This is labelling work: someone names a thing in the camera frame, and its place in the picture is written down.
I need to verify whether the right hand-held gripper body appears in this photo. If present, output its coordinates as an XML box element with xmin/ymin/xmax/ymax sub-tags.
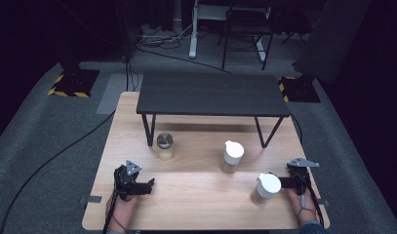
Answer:
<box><xmin>285</xmin><ymin>157</ymin><xmax>321</xmax><ymax>196</ymax></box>

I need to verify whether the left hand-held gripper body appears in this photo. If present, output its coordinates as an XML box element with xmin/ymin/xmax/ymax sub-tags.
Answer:
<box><xmin>113</xmin><ymin>159</ymin><xmax>149</xmax><ymax>201</ymax></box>

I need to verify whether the glass jar with metal lid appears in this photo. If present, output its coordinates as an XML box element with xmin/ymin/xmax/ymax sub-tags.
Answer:
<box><xmin>156</xmin><ymin>132</ymin><xmax>176</xmax><ymax>162</ymax></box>

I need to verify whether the black shelf with metal legs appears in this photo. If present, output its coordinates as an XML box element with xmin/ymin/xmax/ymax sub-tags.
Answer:
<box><xmin>136</xmin><ymin>70</ymin><xmax>291</xmax><ymax>149</ymax></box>

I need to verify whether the person's left hand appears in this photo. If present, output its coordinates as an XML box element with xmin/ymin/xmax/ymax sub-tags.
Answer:
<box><xmin>105</xmin><ymin>193</ymin><xmax>140</xmax><ymax>234</ymax></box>

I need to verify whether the person's right hand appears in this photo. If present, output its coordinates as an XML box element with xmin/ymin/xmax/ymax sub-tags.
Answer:
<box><xmin>285</xmin><ymin>186</ymin><xmax>318</xmax><ymax>227</ymax></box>

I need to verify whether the dark curtain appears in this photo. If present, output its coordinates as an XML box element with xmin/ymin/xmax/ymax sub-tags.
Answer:
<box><xmin>293</xmin><ymin>0</ymin><xmax>374</xmax><ymax>85</ymax></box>

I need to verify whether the black stand pole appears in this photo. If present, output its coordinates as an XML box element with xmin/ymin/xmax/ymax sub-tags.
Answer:
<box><xmin>114</xmin><ymin>0</ymin><xmax>133</xmax><ymax>93</ymax></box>

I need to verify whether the black metal chair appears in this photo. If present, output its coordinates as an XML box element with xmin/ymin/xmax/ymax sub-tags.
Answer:
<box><xmin>217</xmin><ymin>4</ymin><xmax>275</xmax><ymax>71</ymax></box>

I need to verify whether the grey right wrist strap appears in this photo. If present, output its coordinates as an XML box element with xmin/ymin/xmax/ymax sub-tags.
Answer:
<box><xmin>297</xmin><ymin>194</ymin><xmax>318</xmax><ymax>218</ymax></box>

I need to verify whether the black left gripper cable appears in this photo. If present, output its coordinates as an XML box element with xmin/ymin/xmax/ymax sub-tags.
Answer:
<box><xmin>102</xmin><ymin>175</ymin><xmax>120</xmax><ymax>234</ymax></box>

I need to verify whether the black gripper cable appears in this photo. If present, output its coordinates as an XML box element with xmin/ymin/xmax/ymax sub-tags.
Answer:
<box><xmin>102</xmin><ymin>175</ymin><xmax>120</xmax><ymax>234</ymax></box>
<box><xmin>305</xmin><ymin>183</ymin><xmax>325</xmax><ymax>228</ymax></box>

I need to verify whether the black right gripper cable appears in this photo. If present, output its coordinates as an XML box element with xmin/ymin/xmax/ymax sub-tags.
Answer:
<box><xmin>305</xmin><ymin>183</ymin><xmax>325</xmax><ymax>228</ymax></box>

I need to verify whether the long black floor cable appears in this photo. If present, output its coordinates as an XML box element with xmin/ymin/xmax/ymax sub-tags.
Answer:
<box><xmin>0</xmin><ymin>109</ymin><xmax>117</xmax><ymax>234</ymax></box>

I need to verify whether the black yellow striped base plate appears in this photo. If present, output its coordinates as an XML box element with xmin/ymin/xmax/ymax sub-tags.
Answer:
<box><xmin>278</xmin><ymin>75</ymin><xmax>321</xmax><ymax>103</ymax></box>
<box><xmin>47</xmin><ymin>68</ymin><xmax>100</xmax><ymax>98</ymax></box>

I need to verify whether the bundle of floor cables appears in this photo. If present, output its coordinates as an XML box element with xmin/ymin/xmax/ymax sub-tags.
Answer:
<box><xmin>136</xmin><ymin>22</ymin><xmax>194</xmax><ymax>51</ymax></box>

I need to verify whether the white desk frame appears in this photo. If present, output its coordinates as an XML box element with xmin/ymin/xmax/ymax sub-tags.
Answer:
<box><xmin>188</xmin><ymin>0</ymin><xmax>272</xmax><ymax>63</ymax></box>

